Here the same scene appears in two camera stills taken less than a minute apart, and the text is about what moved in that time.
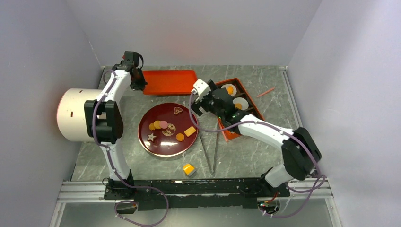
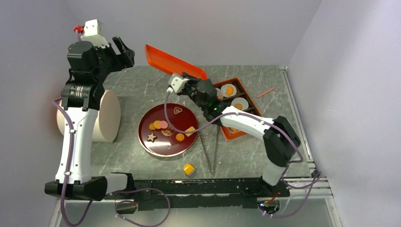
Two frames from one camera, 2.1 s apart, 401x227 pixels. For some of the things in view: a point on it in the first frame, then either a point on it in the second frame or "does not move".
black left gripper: [140, 86] to [126, 59]
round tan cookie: [239, 105] does not move
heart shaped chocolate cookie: [177, 109] does not move
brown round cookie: [157, 124] does not move
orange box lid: [169, 82] to [163, 61]
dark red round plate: [168, 129] does not move
